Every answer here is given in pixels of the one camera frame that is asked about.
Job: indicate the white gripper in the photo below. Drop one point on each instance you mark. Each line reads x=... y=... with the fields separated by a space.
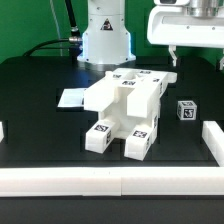
x=191 y=23

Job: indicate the white chair back frame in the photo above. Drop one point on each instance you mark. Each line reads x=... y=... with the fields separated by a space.
x=105 y=91

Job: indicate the white chair seat part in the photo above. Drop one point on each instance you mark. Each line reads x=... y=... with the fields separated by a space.
x=136 y=106

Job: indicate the white tagged cube far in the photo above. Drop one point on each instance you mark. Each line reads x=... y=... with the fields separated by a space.
x=186 y=110

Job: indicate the white right obstacle bar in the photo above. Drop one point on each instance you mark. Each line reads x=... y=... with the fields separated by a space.
x=213 y=136

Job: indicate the white front obstacle bar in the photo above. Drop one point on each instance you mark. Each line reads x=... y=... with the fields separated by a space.
x=121 y=181

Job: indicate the white base tag plate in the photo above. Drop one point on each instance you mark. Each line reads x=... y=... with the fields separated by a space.
x=72 y=97

